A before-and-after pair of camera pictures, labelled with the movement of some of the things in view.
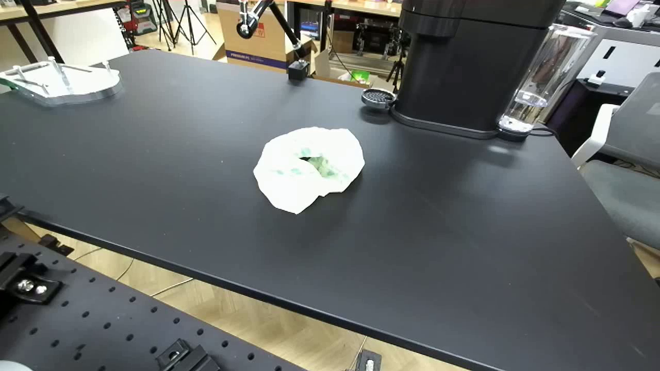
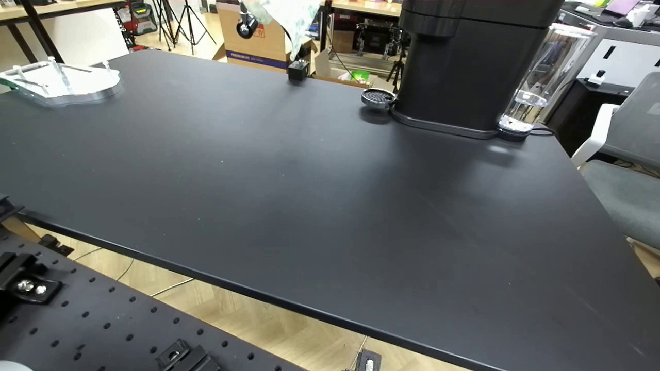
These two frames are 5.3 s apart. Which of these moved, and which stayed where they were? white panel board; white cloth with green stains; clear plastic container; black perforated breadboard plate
Moved: white cloth with green stains
Stayed: white panel board; clear plastic container; black perforated breadboard plate
